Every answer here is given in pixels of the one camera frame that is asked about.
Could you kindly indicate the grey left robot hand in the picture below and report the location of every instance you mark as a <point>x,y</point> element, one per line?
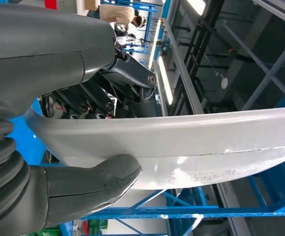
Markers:
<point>34,49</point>

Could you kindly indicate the person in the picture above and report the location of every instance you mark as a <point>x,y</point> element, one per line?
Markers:
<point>118,14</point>

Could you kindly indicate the long ceiling light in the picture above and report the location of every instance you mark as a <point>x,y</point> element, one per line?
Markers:
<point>196,6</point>
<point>166,81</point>
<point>154,45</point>

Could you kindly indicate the green plastic crate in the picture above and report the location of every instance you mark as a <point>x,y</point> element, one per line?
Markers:
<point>49,232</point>
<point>98,227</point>

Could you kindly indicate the round white ceiling sensor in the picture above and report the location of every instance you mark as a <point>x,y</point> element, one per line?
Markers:
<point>225,83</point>

